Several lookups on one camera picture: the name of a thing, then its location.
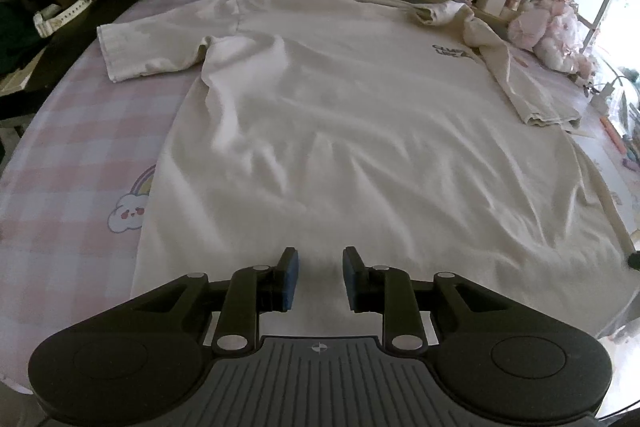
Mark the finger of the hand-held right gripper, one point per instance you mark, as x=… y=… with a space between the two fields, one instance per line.
x=635 y=261

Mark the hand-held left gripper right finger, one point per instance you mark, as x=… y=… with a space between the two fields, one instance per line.
x=350 y=279

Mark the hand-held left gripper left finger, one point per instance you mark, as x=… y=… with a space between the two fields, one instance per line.
x=290 y=279

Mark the cream T-shirt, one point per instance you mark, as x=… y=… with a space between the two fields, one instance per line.
x=350 y=132

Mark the white pink plush bunny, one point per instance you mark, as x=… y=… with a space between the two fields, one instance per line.
x=550 y=32

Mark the pink checked desk mat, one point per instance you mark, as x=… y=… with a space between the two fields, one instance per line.
x=75 y=147

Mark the white wristwatch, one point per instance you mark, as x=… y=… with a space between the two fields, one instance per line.
x=60 y=14

